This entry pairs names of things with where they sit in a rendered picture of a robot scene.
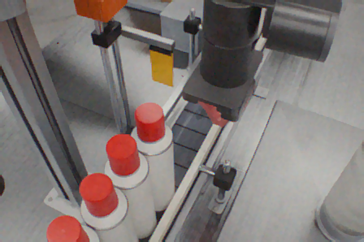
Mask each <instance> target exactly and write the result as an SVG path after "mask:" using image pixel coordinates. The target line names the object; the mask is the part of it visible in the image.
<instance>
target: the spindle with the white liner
mask: <svg viewBox="0 0 364 242"><path fill-rule="evenodd" d="M316 220H317V224H318V227H319V228H320V231H321V232H322V233H323V234H324V235H325V236H326V237H327V238H328V239H329V240H330V241H332V242H364V139H363V141H362V143H361V145H360V146H359V148H357V150H356V152H355V153H354V155H353V157H352V158H351V160H350V161H349V164H348V165H347V166H346V167H345V169H344V170H343V171H342V173H341V174H340V177H339V178H338V180H337V181H336V182H335V183H334V184H333V186H332V188H331V189H330V190H329V191H328V192H327V194H326V195H325V197H324V198H323V199H322V200H321V201H320V202H319V204H318V208H317V210H316Z"/></svg>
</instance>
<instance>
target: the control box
mask: <svg viewBox="0 0 364 242"><path fill-rule="evenodd" d="M25 7H26V1H25V0H0V22H2V21H4V20H6V19H11V18H14V17H16V16H17V15H22V13H24V12H25Z"/></svg>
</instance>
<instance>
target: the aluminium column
mask: <svg viewBox="0 0 364 242"><path fill-rule="evenodd" d="M11 22H12V23H13V25H14V28H15V31H16V33H17V36H18V38H19V41H20V43H21V45H22V46H23V47H22V48H23V49H24V52H25V54H26V57H27V58H28V61H29V64H30V67H31V68H32V71H33V74H34V75H35V78H36V79H37V84H38V85H39V89H40V90H41V93H42V96H43V97H44V100H45V103H46V105H47V108H48V110H49V112H50V115H51V118H52V119H53V122H54V126H55V128H56V131H57V133H58V137H59V138H60V141H61V143H62V144H63V148H64V151H65V153H66V155H67V158H68V161H69V162H70V163H71V166H72V168H73V170H74V171H75V173H76V175H77V177H78V179H79V180H80V183H81V182H82V181H83V179H84V178H85V177H87V175H89V174H88V172H87V169H86V167H85V164H84V162H83V160H82V157H81V156H80V151H79V150H78V147H77V145H76V141H75V140H74V136H73V135H72V131H71V129H70V126H69V124H68V122H67V119H66V115H65V114H64V111H63V108H62V105H61V104H60V100H59V96H58V95H57V92H56V90H55V87H54V84H53V81H52V79H51V77H50V73H49V70H48V68H47V65H46V61H45V59H44V57H43V53H42V52H41V47H40V46H39V42H38V41H37V36H36V34H35V31H34V28H33V25H32V22H31V20H30V17H29V14H28V11H27V8H26V7H25V12H24V13H22V15H17V16H16V17H14V18H11ZM0 90H1V93H2V95H3V97H4V98H5V100H6V103H7V104H8V106H9V107H10V109H11V112H12V114H13V115H14V117H15V120H16V121H17V123H18V124H19V126H20V128H21V130H22V132H23V133H24V135H25V138H26V139H27V141H28V143H29V145H30V147H31V148H32V151H34V153H35V155H36V157H37V160H38V161H39V162H40V164H41V166H42V168H43V169H44V171H45V173H46V174H47V177H48V178H49V179H50V181H51V183H52V184H53V186H54V188H55V191H56V192H57V193H58V195H59V196H60V198H62V199H64V200H65V201H68V202H70V203H71V204H73V205H75V206H77V207H79V208H80V205H81V202H82V201H83V198H82V196H81V195H80V188H79V186H78V183H77V182H76V179H75V177H74V176H73V173H72V171H71V168H70V167H69V164H68V163H67V159H66V158H65V157H64V154H63V151H62V150H61V149H60V145H59V143H58V141H57V137H56V136H55V134H54V132H53V129H52V127H51V125H50V123H49V120H48V119H47V115H46V113H45V111H44V108H43V107H42V104H41V101H40V99H39V97H38V95H37V91H36V89H35V87H34V84H33V81H32V80H31V77H30V75H29V74H28V70H27V68H26V66H25V64H24V61H23V59H22V58H21V55H20V52H19V50H18V47H17V46H16V43H15V41H14V37H13V36H12V34H11V30H10V29H9V26H8V24H7V21H6V20H4V21H2V22H0Z"/></svg>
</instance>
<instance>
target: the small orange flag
mask: <svg viewBox="0 0 364 242"><path fill-rule="evenodd" d="M149 51H150V64H151V71H152V78H153V81H155V82H159V83H160V84H165V85H167V86H171V87H174V72H173V50H165V49H164V48H160V47H157V46H153V45H150V46H149Z"/></svg>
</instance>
